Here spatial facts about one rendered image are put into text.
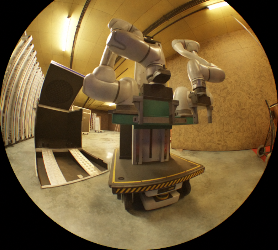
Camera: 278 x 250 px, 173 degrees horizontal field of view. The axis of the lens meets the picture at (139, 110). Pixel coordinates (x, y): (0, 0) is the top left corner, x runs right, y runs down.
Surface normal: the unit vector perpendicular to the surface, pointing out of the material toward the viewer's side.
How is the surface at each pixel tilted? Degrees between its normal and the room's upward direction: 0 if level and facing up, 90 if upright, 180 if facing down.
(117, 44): 150
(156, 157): 90
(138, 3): 180
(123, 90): 94
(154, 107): 90
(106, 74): 97
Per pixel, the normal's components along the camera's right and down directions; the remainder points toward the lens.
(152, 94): 0.22, -0.18
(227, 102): -0.76, -0.13
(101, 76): 0.45, -0.08
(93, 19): -0.02, 0.98
